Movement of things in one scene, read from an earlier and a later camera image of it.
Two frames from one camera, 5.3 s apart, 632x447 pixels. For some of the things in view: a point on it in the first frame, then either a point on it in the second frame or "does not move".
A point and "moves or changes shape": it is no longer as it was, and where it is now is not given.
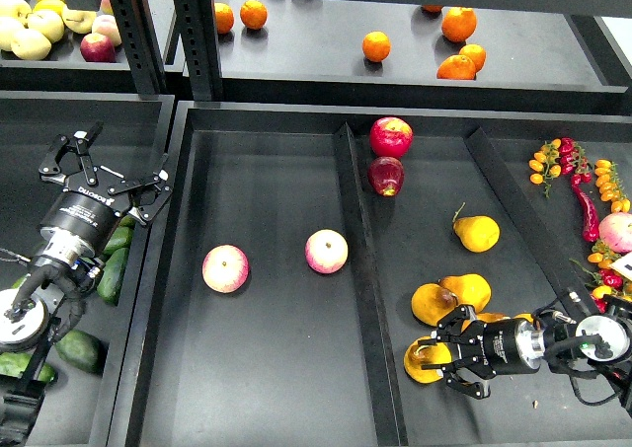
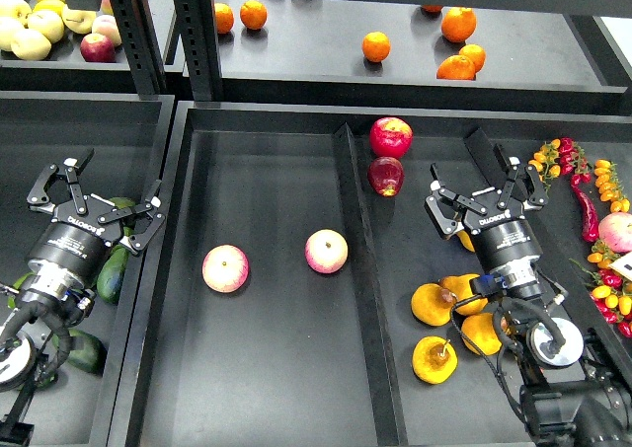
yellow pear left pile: x=430 y=301 does not move
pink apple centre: x=326 y=251 does not move
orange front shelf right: x=457 y=67 does not move
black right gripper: x=494 y=347 -> x=503 y=236
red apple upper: x=390 y=136 does not move
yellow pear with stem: x=419 y=355 moves or changes shape
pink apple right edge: x=615 y=231 does not move
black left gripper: x=84 y=213 -> x=71 y=253
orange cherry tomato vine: x=610 y=186 does not move
